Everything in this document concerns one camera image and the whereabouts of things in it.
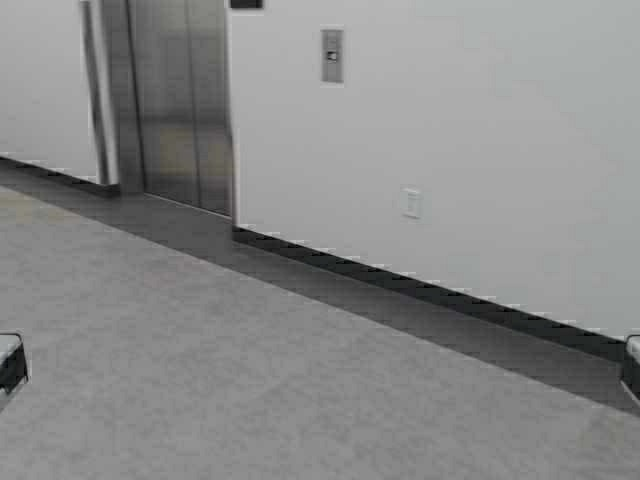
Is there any robot base right corner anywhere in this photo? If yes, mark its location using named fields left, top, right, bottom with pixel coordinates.
left=620, top=335, right=640, bottom=402

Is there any black indicator sign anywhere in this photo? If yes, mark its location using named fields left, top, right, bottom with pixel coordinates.
left=230, top=0, right=264, bottom=10

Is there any robot base left corner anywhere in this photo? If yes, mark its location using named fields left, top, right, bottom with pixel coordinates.
left=1, top=332, right=29, bottom=395

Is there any steel elevator door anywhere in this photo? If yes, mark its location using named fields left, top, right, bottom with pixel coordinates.
left=101, top=0, right=233, bottom=216

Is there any elevator call button panel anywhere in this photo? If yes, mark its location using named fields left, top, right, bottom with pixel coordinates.
left=321, top=29, right=344, bottom=84

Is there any white wall outlet plate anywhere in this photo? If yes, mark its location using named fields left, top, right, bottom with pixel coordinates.
left=403, top=188, right=422, bottom=219

